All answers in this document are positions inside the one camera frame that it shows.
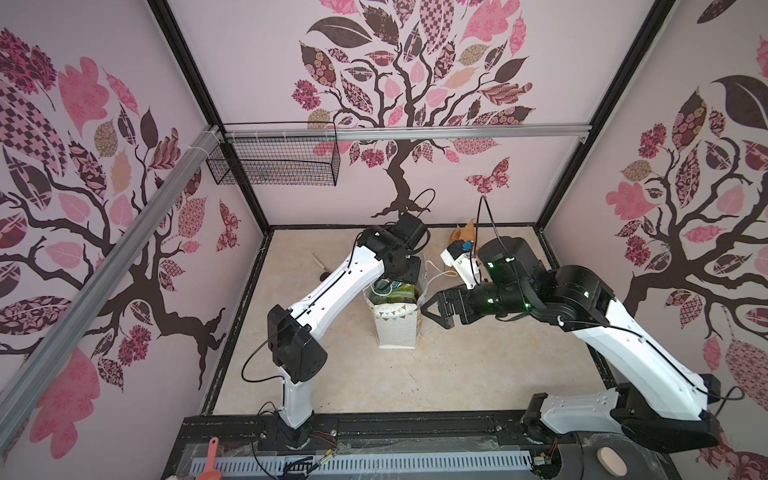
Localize black wire basket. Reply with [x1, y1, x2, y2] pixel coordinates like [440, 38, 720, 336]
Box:
[206, 120, 341, 187]

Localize white slotted cable duct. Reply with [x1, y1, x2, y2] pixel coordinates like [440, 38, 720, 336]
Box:
[213, 451, 533, 478]

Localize thin wooden stick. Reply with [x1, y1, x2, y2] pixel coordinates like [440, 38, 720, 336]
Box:
[311, 253, 329, 273]

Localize back aluminium rail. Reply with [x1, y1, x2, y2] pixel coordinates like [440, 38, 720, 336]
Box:
[223, 123, 592, 143]

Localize round beige pad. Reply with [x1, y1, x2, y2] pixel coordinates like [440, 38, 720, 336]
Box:
[596, 447, 628, 478]

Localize white patterned paper bag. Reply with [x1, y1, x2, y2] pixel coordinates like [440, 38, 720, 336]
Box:
[363, 259, 458, 349]

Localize pink plastic scoop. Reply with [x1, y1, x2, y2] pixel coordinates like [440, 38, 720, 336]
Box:
[196, 437, 222, 480]

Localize left aluminium rail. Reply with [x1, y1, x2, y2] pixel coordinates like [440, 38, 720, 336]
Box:
[1, 125, 221, 448]

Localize yellow green snack packet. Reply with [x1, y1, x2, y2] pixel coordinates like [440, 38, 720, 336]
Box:
[368, 281, 418, 305]

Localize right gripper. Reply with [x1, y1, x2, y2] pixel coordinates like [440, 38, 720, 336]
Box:
[415, 279, 527, 328]

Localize aluminium rail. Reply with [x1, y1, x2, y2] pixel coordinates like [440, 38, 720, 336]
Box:
[223, 123, 592, 143]
[1, 125, 221, 448]

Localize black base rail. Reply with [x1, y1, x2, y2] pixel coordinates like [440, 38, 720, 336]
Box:
[161, 408, 680, 479]

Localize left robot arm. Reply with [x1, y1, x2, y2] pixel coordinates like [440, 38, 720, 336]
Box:
[267, 213, 430, 431]

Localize orange snack packet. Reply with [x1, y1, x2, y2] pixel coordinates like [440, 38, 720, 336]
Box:
[449, 219, 477, 243]

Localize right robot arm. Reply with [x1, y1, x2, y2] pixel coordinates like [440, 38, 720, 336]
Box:
[421, 236, 720, 453]

